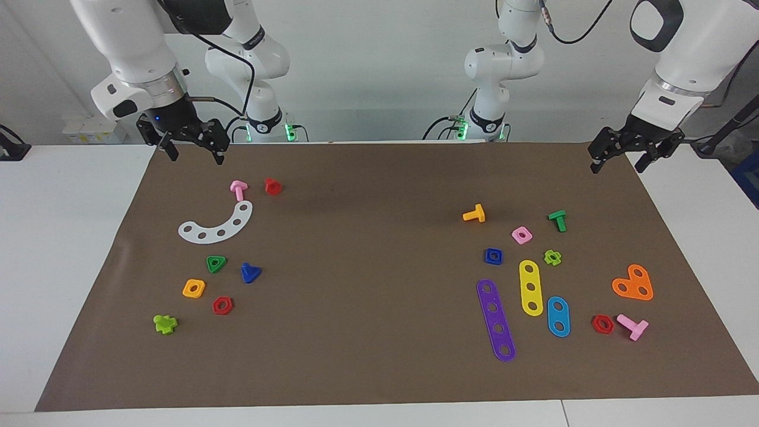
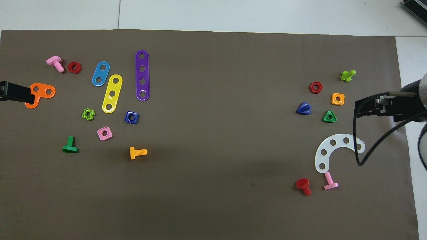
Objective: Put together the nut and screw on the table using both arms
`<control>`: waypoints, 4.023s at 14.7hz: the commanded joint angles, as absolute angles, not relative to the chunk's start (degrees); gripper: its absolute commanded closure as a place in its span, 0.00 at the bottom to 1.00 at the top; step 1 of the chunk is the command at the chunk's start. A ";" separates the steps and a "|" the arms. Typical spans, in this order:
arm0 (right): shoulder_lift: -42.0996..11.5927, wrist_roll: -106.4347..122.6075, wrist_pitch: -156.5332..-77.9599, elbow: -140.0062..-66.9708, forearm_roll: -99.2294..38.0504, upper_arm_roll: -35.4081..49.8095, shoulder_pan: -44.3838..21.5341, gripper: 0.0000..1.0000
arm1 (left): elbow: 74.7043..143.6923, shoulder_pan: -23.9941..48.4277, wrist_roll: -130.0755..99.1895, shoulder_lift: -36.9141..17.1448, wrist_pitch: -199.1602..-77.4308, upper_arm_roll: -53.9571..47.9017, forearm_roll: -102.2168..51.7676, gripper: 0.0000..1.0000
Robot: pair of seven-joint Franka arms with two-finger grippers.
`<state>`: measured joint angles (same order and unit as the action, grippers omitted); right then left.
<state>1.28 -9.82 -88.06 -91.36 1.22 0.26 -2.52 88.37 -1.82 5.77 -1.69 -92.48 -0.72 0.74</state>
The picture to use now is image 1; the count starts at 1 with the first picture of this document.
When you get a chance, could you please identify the white curved hole strip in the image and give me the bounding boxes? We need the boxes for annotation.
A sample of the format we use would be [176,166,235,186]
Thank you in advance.
[178,200,254,244]

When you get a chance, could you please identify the white socket box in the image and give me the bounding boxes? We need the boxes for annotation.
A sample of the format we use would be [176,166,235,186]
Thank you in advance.
[62,114,128,145]

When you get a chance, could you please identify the black stand pole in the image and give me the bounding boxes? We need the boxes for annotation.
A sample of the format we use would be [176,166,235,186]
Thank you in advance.
[691,95,759,157]

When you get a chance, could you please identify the blue crate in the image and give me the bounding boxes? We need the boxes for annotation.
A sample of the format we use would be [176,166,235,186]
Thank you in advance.
[731,148,759,209]

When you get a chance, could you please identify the orange heart-shaped plate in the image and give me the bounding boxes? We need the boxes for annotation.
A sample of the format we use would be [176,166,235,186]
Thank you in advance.
[611,264,654,301]

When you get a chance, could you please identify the yellow three-hole strip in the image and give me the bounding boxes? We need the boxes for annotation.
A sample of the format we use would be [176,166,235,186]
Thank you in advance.
[519,260,544,317]

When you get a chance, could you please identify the black table clamp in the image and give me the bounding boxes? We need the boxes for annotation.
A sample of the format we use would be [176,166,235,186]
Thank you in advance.
[0,125,31,162]

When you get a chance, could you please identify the blue two-hole strip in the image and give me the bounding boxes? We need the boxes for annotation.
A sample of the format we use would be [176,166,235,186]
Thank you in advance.
[547,296,571,338]

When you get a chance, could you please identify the purple four-hole strip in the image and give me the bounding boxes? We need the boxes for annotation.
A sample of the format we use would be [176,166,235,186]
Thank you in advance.
[476,279,516,362]

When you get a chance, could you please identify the brown table mat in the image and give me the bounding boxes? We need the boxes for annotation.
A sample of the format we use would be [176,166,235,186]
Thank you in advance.
[34,141,759,412]

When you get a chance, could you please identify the black right base cable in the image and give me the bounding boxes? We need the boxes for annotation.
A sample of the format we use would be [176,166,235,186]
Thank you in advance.
[222,116,250,143]

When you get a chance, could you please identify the black base cable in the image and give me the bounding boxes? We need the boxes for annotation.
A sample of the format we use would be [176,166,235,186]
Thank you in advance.
[422,89,476,141]
[222,116,250,143]

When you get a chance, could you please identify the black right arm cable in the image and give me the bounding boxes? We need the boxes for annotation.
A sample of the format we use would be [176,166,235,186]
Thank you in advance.
[155,0,257,116]

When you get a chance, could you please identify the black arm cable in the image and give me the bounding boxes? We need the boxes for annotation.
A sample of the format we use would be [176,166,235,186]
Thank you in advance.
[537,0,614,45]
[155,0,257,116]

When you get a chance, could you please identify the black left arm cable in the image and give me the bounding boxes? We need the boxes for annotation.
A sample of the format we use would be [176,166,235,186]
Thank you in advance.
[537,0,614,45]

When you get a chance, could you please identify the black left base cable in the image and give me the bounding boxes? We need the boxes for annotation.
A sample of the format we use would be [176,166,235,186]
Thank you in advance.
[422,89,476,141]

